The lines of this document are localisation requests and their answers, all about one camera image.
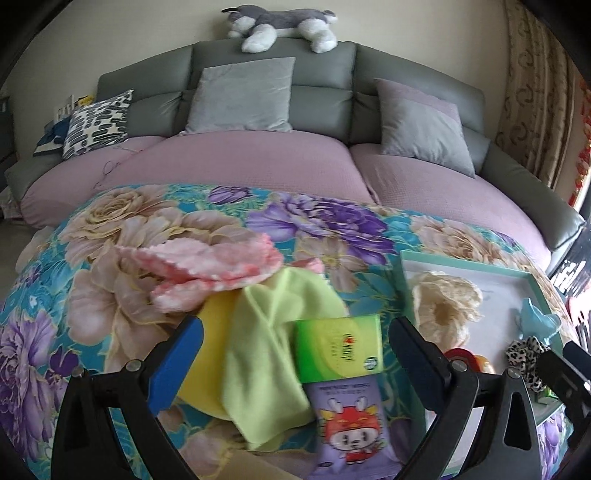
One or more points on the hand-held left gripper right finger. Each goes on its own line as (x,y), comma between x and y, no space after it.
(411,350)

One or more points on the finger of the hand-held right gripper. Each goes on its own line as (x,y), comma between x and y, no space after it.
(579,357)
(568,387)

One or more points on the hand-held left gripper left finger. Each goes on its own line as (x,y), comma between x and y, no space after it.
(178,360)

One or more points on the yellow sponge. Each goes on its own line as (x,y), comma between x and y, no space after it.
(207,350)

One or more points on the black and white spotted scrunchie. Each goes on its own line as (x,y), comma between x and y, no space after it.
(524,360)

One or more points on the red tape roll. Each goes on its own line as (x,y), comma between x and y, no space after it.
(464,353)

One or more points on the white lace cloth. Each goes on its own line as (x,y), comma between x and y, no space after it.
(438,304)

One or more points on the light blue sock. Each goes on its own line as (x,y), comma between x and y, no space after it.
(538,323)

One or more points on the green tissue pack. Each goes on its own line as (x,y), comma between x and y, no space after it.
(337,346)

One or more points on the yellow-green cloth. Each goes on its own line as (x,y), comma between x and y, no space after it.
(263,369)

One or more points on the purple wet wipes pack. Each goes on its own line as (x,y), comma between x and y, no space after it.
(351,424)

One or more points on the pink checkered cloth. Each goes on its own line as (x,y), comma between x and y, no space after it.
(207,263)

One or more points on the teal box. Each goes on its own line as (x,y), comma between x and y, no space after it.
(498,295)

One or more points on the floral blanket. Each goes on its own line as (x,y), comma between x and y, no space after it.
(115,286)

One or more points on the beige round pad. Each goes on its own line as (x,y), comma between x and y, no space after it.
(258,468)

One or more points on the pink sofa cover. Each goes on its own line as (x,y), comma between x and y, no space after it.
(258,161)

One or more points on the grey and lilac pillow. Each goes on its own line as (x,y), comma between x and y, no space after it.
(420,129)

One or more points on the grey patterned cloth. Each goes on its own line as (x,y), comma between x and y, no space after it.
(10,205)

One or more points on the black and white patterned pillow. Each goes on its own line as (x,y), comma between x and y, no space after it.
(94,124)

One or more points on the grey sofa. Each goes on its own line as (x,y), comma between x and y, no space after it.
(323,106)

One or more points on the beige patterned curtain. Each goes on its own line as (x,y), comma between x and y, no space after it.
(540,92)

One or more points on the white and yellow booklets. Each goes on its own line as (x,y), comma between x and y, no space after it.
(71,107)

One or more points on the grey and white plush toy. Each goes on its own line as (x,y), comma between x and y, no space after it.
(277,23)

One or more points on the red wall decoration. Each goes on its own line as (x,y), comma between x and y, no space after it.
(582,175)

